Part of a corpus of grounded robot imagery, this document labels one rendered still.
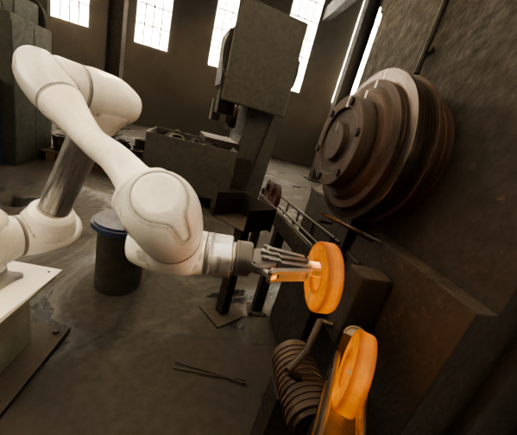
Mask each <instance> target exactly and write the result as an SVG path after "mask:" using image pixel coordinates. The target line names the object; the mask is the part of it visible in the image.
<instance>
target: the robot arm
mask: <svg viewBox="0 0 517 435"><path fill-rule="evenodd" d="M11 66H12V71H13V73H14V76H15V79H16V82H17V84H18V85H19V86H20V88H21V89H22V91H23V92H24V94H25V95H26V97H27V98H28V100H29V101H30V102H31V103H32V104H33V105H34V106H35V107H36V108H37V109H38V110H39V111H40V112H41V113H42V114H43V115H44V116H45V117H47V118H48V119H49V120H50V121H52V122H53V123H54V124H56V125H57V126H58V127H59V128H60V129H61V130H63V131H64V132H65V133H66V138H65V141H64V142H63V144H62V147H61V149H60V152H59V155H58V157H57V159H56V162H55V163H54V167H53V170H52V172H51V173H50V176H49V178H48V181H47V184H46V186H45V188H44V191H43V193H42V195H41V198H40V199H37V200H35V201H33V202H31V203H30V204H29V205H28V206H27V207H26V208H25V209H24V210H23V211H21V213H20V215H15V216H8V215H7V213H6V212H4V211H2V210H1V209H0V290H1V289H2V288H4V287H6V286H8V285H9V284H10V283H12V282H14V281H17V280H20V279H22V278H23V273H22V272H16V271H9V270H8V267H7V264H8V263H10V262H12V261H14V260H15V259H17V258H19V257H22V256H27V255H37V254H41V253H46V252H49V251H53V250H56V249H61V248H64V247H66V246H68V245H69V244H71V243H73V242H75V241H76V240H77V239H78V238H79V237H80V235H81V232H82V223H81V220H80V218H79V217H78V216H77V215H76V213H75V211H74V209H73V205H74V203H75V201H76V199H77V197H78V196H79V193H80V191H81V189H82V187H83V185H84V183H85V181H86V179H87V177H88V175H89V173H90V171H91V168H92V166H93V164H94V162H96V163H97V164H98V165H99V166H100V167H101V168H102V169H103V170H104V171H105V172H106V173H107V175H108V176H109V178H110V180H111V181H112V183H113V185H114V187H115V188H116V190H115V192H114V194H113V196H112V200H111V203H112V206H113V208H114V209H115V211H116V213H117V215H118V216H119V218H120V220H121V222H122V224H123V227H124V229H125V230H126V232H127V233H128V235H127V237H126V241H125V248H124V249H125V255H126V257H127V259H128V260H129V261H130V262H132V263H134V264H135V265H136V266H139V267H141V268H145V269H147V270H150V271H154V272H158V273H163V274H176V275H191V274H204V275H211V276H217V277H224V278H227V277H228V276H229V273H230V272H231V273H232V274H233V275H237V276H243V277H248V276H249V274H250V273H255V274H260V275H262V274H263V275H264V276H265V277H266V278H267V279H266V282H267V283H274V282H276V281H309V278H310V276H317V277H321V266H320V263H319V262H313V261H310V257H309V256H307V257H306V259H305V256H304V255H301V254H297V253H294V252H290V251H286V250H284V249H277V248H274V247H272V246H269V245H267V244H264V245H263V249H254V244H253V243H252V242H247V241H241V240H238V241H236V243H234V241H235V238H234V237H233V236H229V235H224V234H218V233H215V232H207V231H204V230H203V215H202V210H201V205H200V203H199V198H198V196H197V194H196V192H195V191H194V190H193V188H192V187H191V186H190V184H189V183H188V182H187V181H186V180H184V179H183V178H182V177H180V176H179V175H178V174H176V173H173V172H170V171H167V170H165V169H163V168H159V167H152V168H150V167H148V166H146V165H145V164H144V163H143V162H142V161H141V160H139V159H138V158H137V157H136V156H135V155H134V154H133V153H132V152H131V151H129V150H128V149H127V148H126V147H124V145H122V144H121V143H119V142H117V141H116V140H114V139H113V138H111V136H113V135H115V134H116V133H117V131H118V130H120V129H121V128H122V127H124V126H125V125H128V124H131V123H133V122H134V121H136V120H137V119H138V118H139V116H140V115H141V112H142V101H141V99H140V98H139V96H138V95H137V94H136V92H135V91H134V90H133V89H132V88H131V87H130V86H129V85H128V84H127V83H125V82H124V81H123V80H121V79H119V78H118V77H115V76H113V75H111V74H109V73H107V72H104V71H101V70H98V69H97V68H94V67H91V66H84V65H81V64H79V63H76V62H73V61H71V60H67V59H64V58H61V57H60V56H57V55H51V54H50V53H49V52H48V51H46V50H44V49H42V48H39V47H34V46H30V45H25V46H21V47H19V48H18V49H17V50H16V51H15V52H14V54H13V60H12V65H11Z"/></svg>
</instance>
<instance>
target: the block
mask: <svg viewBox="0 0 517 435"><path fill-rule="evenodd" d="M391 285H392V281H391V280H390V279H389V278H388V277H387V276H386V275H385V274H384V273H383V272H382V271H381V270H380V269H378V268H372V267H366V266H361V265H355V264H352V265H350V267H349V270H348V272H347V275H346V276H345V278H344V289H343V292H342V296H341V299H340V301H339V303H338V305H337V307H336V309H335V310H334V311H333V312H331V313H330V315H329V318H328V319H327V320H329V321H331V322H333V326H332V328H329V327H325V328H326V330H327V331H328V333H329V335H330V337H331V340H332V341H333V343H334V344H339V342H340V340H341V338H342V335H343V334H344V330H345V328H346V327H348V326H351V325H356V326H359V327H361V328H362V329H364V330H365V332H369V329H370V327H371V325H372V324H373V322H374V320H375V317H376V315H377V313H378V312H379V310H380V308H381V305H382V303H383V301H384V300H385V298H386V296H387V294H388V290H389V288H390V287H391Z"/></svg>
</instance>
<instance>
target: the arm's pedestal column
mask: <svg viewBox="0 0 517 435"><path fill-rule="evenodd" d="M70 330H71V327H67V326H60V325H49V324H43V323H36V322H30V301H29V302H28V303H27V304H26V305H25V306H24V307H22V308H21V309H20V310H19V311H18V312H17V313H15V314H14V315H13V316H12V317H11V318H10V319H8V320H7V321H6V322H5V323H4V324H3V325H1V326H0V419H1V418H2V417H3V415H4V414H5V413H6V411H7V410H8V409H9V407H10V406H11V405H12V403H13V402H14V401H15V400H16V398H17V397H18V396H19V394H20V393H21V392H22V391H23V389H24V388H25V387H26V386H27V385H28V384H29V382H30V381H31V380H32V378H33V377H34V376H35V374H36V373H37V372H38V371H39V369H40V368H41V367H42V365H43V364H44V363H45V362H46V360H47V359H48V358H49V357H50V356H51V355H52V353H53V352H54V351H55V349H56V348H57V347H58V346H59V344H60V343H61V342H62V340H63V339H64V338H65V337H66V335H67V334H68V332H69V331H70Z"/></svg>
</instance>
